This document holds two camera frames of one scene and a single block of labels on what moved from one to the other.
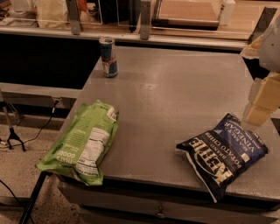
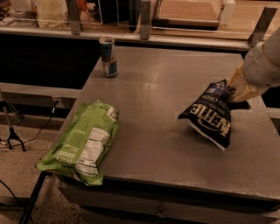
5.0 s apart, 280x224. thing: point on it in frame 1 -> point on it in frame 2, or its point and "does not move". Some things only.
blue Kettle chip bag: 215,156 -> 210,115
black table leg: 33,196 does not move
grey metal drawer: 130,203 does not move
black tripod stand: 12,136 does not move
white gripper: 271,49 -> 258,67
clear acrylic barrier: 213,16 does not move
